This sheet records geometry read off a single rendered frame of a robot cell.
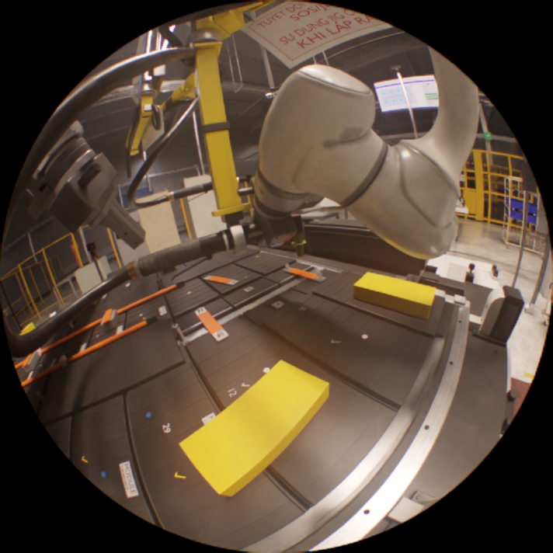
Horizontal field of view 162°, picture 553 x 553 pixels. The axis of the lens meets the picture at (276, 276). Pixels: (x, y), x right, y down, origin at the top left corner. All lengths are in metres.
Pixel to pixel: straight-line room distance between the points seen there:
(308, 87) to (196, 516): 0.39
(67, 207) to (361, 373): 0.41
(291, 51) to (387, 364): 0.59
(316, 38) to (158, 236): 4.58
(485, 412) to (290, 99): 0.55
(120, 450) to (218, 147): 0.55
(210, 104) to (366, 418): 0.60
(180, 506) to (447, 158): 0.45
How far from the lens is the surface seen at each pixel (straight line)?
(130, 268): 0.47
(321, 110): 0.18
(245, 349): 0.33
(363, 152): 0.20
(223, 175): 0.44
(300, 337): 0.32
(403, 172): 0.22
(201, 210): 4.85
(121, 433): 0.34
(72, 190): 0.25
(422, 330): 0.36
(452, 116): 0.28
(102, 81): 0.23
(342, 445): 0.23
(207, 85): 0.53
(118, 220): 0.31
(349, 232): 0.60
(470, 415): 0.46
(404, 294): 0.38
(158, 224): 4.73
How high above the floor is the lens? 1.22
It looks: 23 degrees down
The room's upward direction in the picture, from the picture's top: 10 degrees counter-clockwise
